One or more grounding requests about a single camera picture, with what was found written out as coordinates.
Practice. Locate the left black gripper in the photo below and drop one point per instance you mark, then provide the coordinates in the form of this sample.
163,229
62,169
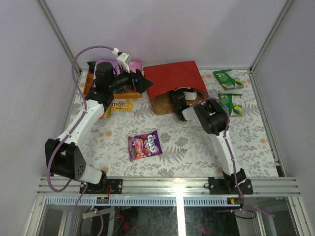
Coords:
135,81

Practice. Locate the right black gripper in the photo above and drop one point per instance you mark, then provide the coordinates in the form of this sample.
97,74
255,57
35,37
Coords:
172,98

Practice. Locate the red paper bag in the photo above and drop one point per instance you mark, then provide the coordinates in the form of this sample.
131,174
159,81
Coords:
169,77

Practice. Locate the yellow chocolate candy packet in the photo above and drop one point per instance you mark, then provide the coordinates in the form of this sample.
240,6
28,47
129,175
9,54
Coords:
121,106

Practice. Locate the green snack packet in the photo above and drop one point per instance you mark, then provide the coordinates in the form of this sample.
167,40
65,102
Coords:
233,103
227,81

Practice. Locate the purple candy packet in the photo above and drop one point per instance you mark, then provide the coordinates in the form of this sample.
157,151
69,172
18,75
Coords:
144,145

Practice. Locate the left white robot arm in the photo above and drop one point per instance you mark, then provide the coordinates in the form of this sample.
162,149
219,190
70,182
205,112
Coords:
63,155

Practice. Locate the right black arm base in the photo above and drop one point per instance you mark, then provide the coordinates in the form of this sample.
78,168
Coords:
227,184

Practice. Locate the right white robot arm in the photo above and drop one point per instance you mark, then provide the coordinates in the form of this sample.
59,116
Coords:
213,115

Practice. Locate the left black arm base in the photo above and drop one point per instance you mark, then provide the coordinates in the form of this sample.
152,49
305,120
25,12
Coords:
107,186

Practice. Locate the orange wooden tray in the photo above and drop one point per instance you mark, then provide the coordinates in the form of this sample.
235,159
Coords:
127,94

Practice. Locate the purple folded cloth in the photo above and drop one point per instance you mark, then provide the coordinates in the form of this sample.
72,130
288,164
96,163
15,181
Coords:
133,65

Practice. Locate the floral table mat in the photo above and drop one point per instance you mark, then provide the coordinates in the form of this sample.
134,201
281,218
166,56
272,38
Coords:
187,150

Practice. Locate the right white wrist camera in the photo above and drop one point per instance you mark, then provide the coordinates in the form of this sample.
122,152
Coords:
190,96

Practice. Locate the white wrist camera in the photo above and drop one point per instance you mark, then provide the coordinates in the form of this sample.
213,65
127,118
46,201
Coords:
190,96
123,59

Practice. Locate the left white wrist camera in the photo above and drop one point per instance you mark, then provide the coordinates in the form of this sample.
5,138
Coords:
123,59

